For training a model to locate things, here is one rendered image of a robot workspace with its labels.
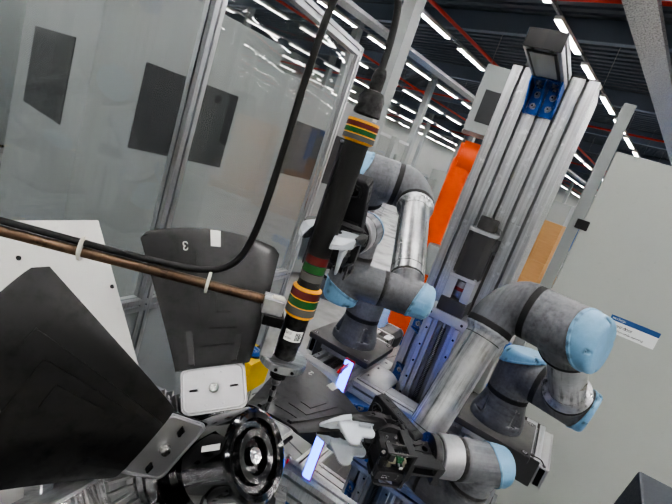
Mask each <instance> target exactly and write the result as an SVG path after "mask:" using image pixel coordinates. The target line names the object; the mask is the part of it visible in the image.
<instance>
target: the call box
mask: <svg viewBox="0 0 672 504"><path fill-rule="evenodd" d="M268 370H269V369H267V368H266V367H265V366H264V365H263V364H262V363H261V361H260V356H258V357H254V356H251V359H250V362H248V363H245V371H246V384H247V392H249V391H251V390H252V389H254V388H256V387H258V386H259V385H261V384H263V383H264V382H265V379H266V376H267V373H268Z"/></svg>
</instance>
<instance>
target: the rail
mask: <svg viewBox="0 0 672 504"><path fill-rule="evenodd" d="M286 456H287V455H286V454H285V453H284V469H283V475H282V479H281V482H280V484H281V485H283V486H286V487H287V494H286V501H287V502H288V503H289V504H358V503H356V502H355V501H354V500H352V499H351V498H349V497H348V496H346V495H345V494H343V493H342V492H340V491H339V490H338V489H336V488H335V487H333V486H332V485H330V484H329V483H327V482H326V481H324V480H323V479H321V478H320V477H319V476H317V475H316V474H314V473H313V476H312V478H311V481H310V482H309V481H307V480H306V479H305V478H303V477H302V473H303V470H304V468H305V467H304V466H303V465H301V464H300V463H298V462H297V461H295V460H294V459H292V458H291V460H289V462H288V464H286V460H287V459H286Z"/></svg>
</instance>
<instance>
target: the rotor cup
mask: <svg viewBox="0 0 672 504"><path fill-rule="evenodd" d="M191 417H192V418H195V419H198V420H201V421H204V422H207V426H206V427H205V430H204V432H203V433H202V434H201V435H200V436H199V437H198V439H197V440H196V441H195V442H194V443H193V444H192V445H191V447H190V448H189V449H188V450H187V451H186V452H185V453H184V455H183V456H182V457H181V458H180V459H179V460H178V461H177V463H176V464H175V465H174V466H173V467H172V468H171V469H170V471H169V472H168V473H167V474H166V475H165V476H164V477H162V478H160V479H156V480H155V479H149V478H144V479H145V487H146V492H147V495H148V498H149V501H150V503H151V504H199V502H200V500H201V498H202V496H205V499H206V500H207V501H206V502H207V504H228V503H235V504H266V503H267V502H269V501H270V500H271V498H272V497H273V496H274V494H275V493H276V491H277V489H278V487H279V485H280V482H281V479H282V475H283V469H284V446H283V440H282V436H281V433H280V430H279V428H278V426H277V424H276V422H275V421H274V419H273V418H272V417H271V416H270V415H269V414H268V413H267V412H266V411H264V410H262V409H259V408H244V409H239V410H234V411H229V412H224V413H219V414H213V415H212V414H204V415H198V416H191ZM213 444H220V450H215V451H208V452H201V450H202V446H207V445H213ZM253 447H258V448H259V449H260V452H261V459H260V462H259V463H258V464H256V465H255V464H253V463H252V462H251V460H250V451H251V449H252V448H253Z"/></svg>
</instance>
